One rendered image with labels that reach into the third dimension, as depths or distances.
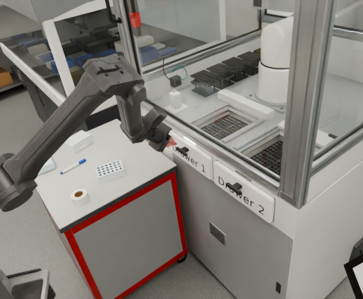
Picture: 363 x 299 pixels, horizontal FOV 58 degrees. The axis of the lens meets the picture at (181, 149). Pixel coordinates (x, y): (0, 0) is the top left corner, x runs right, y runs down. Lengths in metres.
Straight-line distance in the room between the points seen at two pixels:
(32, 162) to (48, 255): 1.67
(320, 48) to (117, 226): 1.15
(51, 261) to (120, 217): 0.93
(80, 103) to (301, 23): 0.51
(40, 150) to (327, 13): 0.67
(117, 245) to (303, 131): 1.06
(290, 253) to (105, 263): 0.87
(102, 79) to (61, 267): 1.77
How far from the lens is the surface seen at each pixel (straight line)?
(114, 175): 1.55
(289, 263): 1.31
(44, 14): 1.84
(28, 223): 2.73
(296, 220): 1.13
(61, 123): 0.75
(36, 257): 2.47
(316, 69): 0.83
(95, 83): 0.71
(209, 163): 1.32
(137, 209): 1.59
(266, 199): 1.14
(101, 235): 1.57
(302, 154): 0.96
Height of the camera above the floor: 1.72
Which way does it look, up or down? 36 degrees down
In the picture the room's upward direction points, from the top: 8 degrees counter-clockwise
